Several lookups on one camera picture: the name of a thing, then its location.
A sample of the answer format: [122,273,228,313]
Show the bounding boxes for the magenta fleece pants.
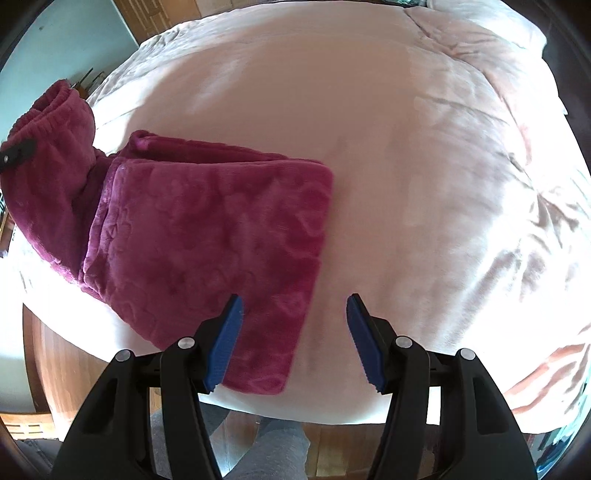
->
[1,80,332,395]

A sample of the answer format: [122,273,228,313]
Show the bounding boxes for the grey trouser leg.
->
[150,403,311,479]

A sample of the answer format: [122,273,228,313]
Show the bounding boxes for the pink bed blanket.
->
[8,0,591,437]

